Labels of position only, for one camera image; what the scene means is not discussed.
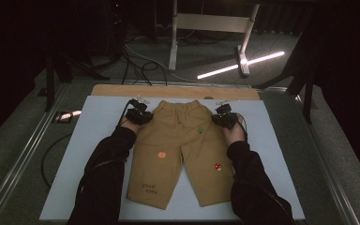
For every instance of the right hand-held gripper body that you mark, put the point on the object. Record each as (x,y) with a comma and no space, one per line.
(225,118)

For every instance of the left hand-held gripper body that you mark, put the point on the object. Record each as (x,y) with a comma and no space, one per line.
(139,116)

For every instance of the tan children's pants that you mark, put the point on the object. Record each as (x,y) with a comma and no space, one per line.
(168,137)

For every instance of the person's left hand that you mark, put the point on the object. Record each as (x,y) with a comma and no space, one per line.
(130,126)

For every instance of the wooden table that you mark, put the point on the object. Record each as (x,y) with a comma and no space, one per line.
(156,92)

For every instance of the pale blue table mat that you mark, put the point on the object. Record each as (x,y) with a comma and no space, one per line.
(262,150)

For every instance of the glowing light strip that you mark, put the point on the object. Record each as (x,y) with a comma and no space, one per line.
(262,58)

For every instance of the black metal stand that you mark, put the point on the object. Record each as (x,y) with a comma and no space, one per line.
(50,81)
(307,93)

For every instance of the dark computer tower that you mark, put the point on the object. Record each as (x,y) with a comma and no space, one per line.
(117,28)

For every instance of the white desk frame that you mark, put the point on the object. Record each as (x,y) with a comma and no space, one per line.
(212,22)

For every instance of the metal floor rail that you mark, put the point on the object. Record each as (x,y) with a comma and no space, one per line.
(18,159)
(325,162)

